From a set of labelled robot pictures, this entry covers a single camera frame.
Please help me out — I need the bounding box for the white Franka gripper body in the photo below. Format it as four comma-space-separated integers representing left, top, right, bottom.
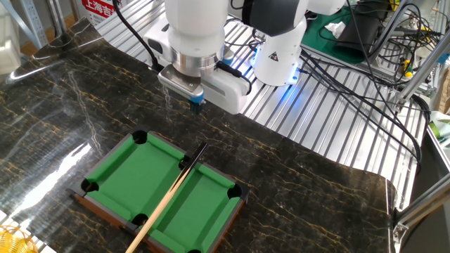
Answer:
143, 21, 252, 115

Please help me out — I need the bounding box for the wooden pool cue black butt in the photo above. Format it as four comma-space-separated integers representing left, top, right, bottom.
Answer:
124, 141, 210, 253

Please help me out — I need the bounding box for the mini pool table green felt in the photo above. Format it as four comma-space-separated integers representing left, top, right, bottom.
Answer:
68, 125, 250, 253

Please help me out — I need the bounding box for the green cutting mat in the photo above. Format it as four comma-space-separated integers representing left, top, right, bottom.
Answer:
300, 6, 370, 65

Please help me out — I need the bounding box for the black marble pattern mat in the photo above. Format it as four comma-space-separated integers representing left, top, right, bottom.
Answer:
0, 17, 398, 253

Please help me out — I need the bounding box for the white crumpled tissue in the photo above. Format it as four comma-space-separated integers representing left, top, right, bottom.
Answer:
323, 20, 347, 39

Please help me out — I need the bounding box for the red white printed box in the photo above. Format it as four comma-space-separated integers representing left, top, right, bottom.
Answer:
75, 0, 131, 26

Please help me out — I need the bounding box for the black pouch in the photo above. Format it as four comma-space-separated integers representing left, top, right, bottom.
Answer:
333, 3, 392, 60

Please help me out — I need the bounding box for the grey metal pipe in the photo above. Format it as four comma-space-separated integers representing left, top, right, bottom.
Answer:
368, 0, 414, 60

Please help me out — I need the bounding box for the yellow green screwdriver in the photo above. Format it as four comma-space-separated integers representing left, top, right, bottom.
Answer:
400, 58, 414, 79

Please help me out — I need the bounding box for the grey slotted metal strut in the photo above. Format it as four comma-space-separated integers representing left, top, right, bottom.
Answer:
0, 0, 50, 50

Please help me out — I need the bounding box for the grey mount plate blue-tipped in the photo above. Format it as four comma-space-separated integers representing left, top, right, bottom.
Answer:
157, 47, 236, 105

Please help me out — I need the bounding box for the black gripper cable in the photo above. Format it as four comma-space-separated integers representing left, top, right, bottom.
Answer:
111, 0, 162, 73

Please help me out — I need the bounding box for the aluminium frame beam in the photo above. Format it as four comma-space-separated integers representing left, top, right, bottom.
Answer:
392, 171, 450, 243
393, 34, 450, 106

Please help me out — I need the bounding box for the yellow wire basket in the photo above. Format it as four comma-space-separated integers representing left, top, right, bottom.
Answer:
0, 224, 39, 253

